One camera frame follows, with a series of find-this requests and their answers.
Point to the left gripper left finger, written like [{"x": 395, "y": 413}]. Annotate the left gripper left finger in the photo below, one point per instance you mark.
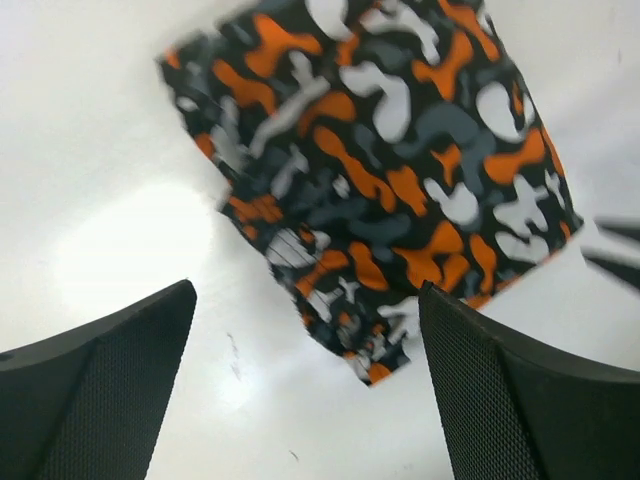
[{"x": 89, "y": 403}]

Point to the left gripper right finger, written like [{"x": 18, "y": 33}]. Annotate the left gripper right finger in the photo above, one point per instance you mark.
[{"x": 513, "y": 407}]

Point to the camouflage orange black shorts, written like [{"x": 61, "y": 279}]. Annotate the camouflage orange black shorts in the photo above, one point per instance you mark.
[{"x": 371, "y": 147}]

